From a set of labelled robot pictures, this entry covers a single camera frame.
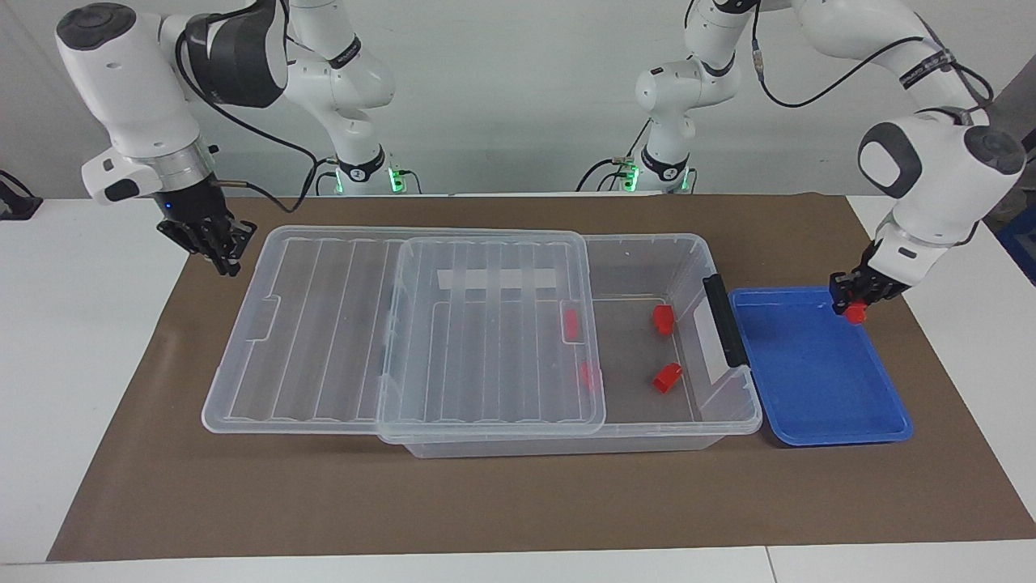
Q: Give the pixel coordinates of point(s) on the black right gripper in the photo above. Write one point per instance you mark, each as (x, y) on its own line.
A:
(202, 219)

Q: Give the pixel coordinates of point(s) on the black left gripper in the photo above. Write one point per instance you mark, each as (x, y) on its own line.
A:
(870, 283)

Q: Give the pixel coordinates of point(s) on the red block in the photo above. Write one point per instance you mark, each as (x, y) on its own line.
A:
(664, 319)
(588, 376)
(855, 316)
(667, 378)
(571, 324)

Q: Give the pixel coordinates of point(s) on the clear ribbed plastic lid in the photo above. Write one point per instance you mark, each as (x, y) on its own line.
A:
(324, 340)

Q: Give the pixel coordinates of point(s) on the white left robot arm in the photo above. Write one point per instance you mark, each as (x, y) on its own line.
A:
(939, 178)

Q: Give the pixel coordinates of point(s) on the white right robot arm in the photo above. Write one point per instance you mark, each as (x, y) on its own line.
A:
(121, 81)

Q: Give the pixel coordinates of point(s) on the blue plastic tray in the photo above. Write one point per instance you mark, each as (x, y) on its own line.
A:
(817, 380)

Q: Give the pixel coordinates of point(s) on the dark grey box latch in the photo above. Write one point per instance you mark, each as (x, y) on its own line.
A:
(726, 324)

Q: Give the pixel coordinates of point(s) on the clear plastic storage box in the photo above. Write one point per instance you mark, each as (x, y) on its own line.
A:
(647, 397)

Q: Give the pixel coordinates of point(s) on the blue crate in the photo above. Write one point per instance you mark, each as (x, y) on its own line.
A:
(1023, 251)

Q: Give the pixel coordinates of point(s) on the black clamp device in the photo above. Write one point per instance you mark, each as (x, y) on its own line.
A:
(16, 206)

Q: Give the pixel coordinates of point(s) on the brown table mat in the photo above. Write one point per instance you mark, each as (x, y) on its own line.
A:
(243, 502)

